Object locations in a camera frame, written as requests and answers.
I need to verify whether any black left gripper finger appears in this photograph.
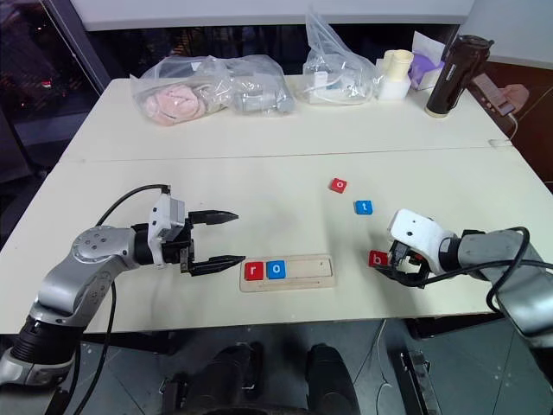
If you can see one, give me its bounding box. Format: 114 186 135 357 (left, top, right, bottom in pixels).
188 209 240 227
188 254 247 278

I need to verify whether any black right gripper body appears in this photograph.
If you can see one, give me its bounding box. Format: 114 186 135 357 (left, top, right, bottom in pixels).
397 241 431 283

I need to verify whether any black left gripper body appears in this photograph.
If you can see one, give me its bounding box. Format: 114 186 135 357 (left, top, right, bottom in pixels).
161 214 196 274

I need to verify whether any red letter b block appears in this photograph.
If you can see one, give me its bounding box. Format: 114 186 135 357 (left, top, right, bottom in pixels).
368 250 392 270

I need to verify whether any red letter r block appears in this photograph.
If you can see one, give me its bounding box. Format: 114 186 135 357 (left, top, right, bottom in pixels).
244 259 266 282

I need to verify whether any blue letter o block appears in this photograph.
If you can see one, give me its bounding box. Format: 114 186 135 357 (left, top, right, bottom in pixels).
265 259 288 280

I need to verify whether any wooden letter tray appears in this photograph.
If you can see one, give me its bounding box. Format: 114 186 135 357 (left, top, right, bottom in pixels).
238 253 338 294

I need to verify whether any bystander's bare hand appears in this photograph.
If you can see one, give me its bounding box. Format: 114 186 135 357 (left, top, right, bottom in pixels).
502 83 531 116

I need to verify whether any dark rounded shape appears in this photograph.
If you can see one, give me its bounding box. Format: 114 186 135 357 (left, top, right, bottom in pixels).
158 340 265 415
305 342 360 415

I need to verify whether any plastic bag with pink item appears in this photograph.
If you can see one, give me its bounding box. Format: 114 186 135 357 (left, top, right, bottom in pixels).
130 54 238 128

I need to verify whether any plastic bag with grey parts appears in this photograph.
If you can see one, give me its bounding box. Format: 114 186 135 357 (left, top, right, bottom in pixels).
223 54 297 118

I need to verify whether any plastic bag with white parts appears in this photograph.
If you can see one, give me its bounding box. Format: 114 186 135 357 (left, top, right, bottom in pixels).
302 3 386 106

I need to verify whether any black drink bottle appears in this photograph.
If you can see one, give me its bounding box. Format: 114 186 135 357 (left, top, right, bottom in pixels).
424 34 495 119

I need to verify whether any box of purple gloves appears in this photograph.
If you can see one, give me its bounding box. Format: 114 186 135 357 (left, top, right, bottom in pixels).
407 29 447 92

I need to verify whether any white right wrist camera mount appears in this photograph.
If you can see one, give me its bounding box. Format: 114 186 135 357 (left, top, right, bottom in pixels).
386 208 458 275

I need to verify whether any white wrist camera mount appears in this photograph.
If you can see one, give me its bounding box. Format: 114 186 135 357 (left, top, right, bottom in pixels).
146 192 188 265
386 208 458 275

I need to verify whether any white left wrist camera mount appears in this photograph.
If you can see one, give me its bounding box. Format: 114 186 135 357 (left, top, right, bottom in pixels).
146 192 188 265

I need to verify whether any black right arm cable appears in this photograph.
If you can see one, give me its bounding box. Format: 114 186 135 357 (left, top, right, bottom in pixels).
422 226 553 316

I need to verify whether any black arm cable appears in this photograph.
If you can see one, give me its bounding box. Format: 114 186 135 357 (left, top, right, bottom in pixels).
422 226 553 316
68 184 172 415

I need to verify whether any thin white cable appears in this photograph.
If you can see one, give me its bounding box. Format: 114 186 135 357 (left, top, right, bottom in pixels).
372 318 393 415

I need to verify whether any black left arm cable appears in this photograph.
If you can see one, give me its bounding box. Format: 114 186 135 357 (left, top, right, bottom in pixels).
68 184 172 415

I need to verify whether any black metal bracket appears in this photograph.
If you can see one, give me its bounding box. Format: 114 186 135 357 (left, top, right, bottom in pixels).
397 348 443 415

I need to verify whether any white charging cable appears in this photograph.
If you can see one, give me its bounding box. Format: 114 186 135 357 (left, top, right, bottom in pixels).
487 112 520 149

